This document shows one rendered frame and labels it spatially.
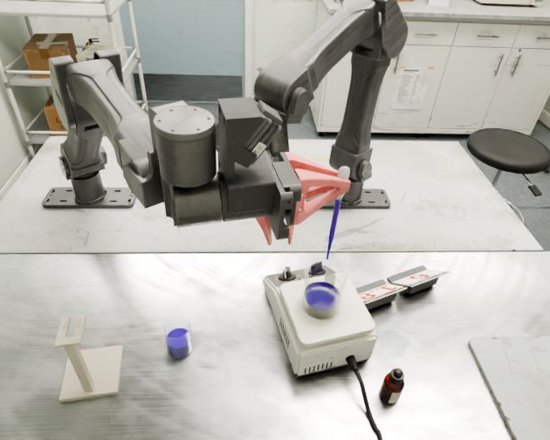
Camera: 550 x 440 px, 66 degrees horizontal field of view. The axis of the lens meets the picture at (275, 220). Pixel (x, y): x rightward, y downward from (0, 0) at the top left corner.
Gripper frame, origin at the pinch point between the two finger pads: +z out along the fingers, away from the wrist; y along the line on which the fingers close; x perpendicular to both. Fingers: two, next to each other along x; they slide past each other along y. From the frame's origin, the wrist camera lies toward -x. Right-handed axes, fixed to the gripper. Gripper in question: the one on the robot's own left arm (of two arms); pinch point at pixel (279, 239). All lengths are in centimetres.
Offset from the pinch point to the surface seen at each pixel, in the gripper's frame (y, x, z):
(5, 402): -36.8, -23.9, 16.9
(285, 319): 1.6, -8.6, 10.7
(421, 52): 55, 237, -67
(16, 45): -183, 160, -86
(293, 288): 2.8, -5.6, 6.8
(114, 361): -24.2, -15.7, 14.8
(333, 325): 9.2, -10.4, 10.9
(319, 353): 7.2, -12.4, 14.4
